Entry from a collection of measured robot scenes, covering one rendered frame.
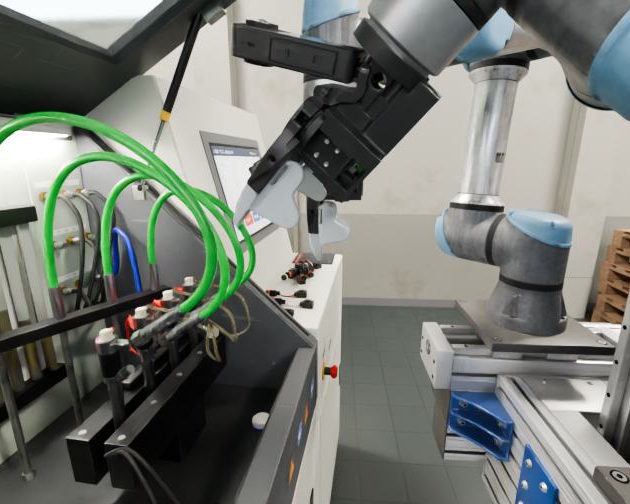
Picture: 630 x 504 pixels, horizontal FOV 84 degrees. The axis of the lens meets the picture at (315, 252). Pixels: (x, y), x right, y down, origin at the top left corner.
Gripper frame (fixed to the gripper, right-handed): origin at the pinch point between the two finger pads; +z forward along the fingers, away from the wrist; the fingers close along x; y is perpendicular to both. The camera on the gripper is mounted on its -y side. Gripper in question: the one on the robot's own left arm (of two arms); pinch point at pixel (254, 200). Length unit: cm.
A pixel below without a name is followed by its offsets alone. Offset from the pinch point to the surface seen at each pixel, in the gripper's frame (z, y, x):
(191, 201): 7.2, -6.4, 0.8
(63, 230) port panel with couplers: 49, -32, 13
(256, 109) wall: 108, -100, 258
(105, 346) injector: 31.5, -3.4, -7.3
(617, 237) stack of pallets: -12, 191, 293
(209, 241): 9.4, -1.6, 0.1
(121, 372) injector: 34.0, 0.7, -7.4
